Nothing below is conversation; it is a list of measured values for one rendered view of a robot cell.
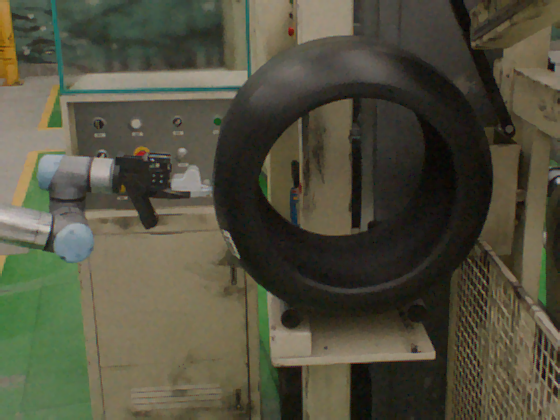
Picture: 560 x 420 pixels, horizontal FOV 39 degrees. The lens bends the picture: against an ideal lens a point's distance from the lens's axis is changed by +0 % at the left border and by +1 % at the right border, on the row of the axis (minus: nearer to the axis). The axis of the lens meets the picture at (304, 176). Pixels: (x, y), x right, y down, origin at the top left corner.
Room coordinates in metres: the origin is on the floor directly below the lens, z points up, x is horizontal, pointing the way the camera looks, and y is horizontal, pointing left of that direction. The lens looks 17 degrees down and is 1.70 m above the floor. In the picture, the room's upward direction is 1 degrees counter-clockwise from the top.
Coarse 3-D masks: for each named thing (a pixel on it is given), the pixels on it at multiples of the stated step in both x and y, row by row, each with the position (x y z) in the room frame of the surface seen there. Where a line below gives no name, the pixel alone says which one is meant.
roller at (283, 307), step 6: (282, 306) 1.57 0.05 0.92; (288, 306) 1.55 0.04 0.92; (294, 306) 1.56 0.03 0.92; (282, 312) 1.54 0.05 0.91; (288, 312) 1.53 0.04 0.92; (294, 312) 1.53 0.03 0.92; (300, 312) 1.55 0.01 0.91; (282, 318) 1.53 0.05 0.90; (288, 318) 1.53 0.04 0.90; (294, 318) 1.53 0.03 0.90; (300, 318) 1.54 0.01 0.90; (288, 324) 1.53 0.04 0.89; (294, 324) 1.53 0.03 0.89
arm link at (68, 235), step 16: (0, 208) 1.40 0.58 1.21; (16, 208) 1.42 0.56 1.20; (0, 224) 1.38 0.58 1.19; (16, 224) 1.40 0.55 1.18; (32, 224) 1.41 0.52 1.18; (48, 224) 1.42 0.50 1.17; (64, 224) 1.44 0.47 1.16; (80, 224) 1.44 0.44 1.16; (0, 240) 1.39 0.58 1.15; (16, 240) 1.40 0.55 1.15; (32, 240) 1.40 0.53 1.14; (48, 240) 1.41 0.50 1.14; (64, 240) 1.41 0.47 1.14; (80, 240) 1.42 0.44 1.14; (64, 256) 1.41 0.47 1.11; (80, 256) 1.41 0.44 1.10
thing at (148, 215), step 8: (128, 192) 1.58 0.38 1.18; (136, 192) 1.58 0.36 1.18; (136, 200) 1.58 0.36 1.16; (144, 200) 1.58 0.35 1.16; (136, 208) 1.58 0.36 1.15; (144, 208) 1.58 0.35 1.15; (152, 208) 1.61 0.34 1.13; (144, 216) 1.58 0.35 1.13; (152, 216) 1.59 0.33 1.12; (144, 224) 1.58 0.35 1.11; (152, 224) 1.58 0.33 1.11
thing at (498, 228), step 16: (496, 128) 2.05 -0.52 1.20; (496, 144) 2.03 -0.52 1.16; (512, 144) 1.88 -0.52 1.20; (496, 160) 1.87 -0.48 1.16; (512, 160) 1.87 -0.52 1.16; (496, 176) 1.87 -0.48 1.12; (512, 176) 1.87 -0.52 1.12; (496, 192) 1.87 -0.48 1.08; (512, 192) 1.87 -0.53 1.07; (496, 208) 1.87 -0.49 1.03; (512, 208) 1.87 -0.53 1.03; (496, 224) 1.87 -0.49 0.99; (512, 224) 1.88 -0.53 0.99; (496, 240) 1.87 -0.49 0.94; (512, 240) 1.88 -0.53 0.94
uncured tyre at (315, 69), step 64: (320, 64) 1.53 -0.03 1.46; (384, 64) 1.53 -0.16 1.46; (256, 128) 1.49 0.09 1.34; (448, 128) 1.52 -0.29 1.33; (256, 192) 1.49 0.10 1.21; (448, 192) 1.78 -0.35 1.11; (256, 256) 1.49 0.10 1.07; (320, 256) 1.78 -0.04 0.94; (384, 256) 1.77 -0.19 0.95; (448, 256) 1.52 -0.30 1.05
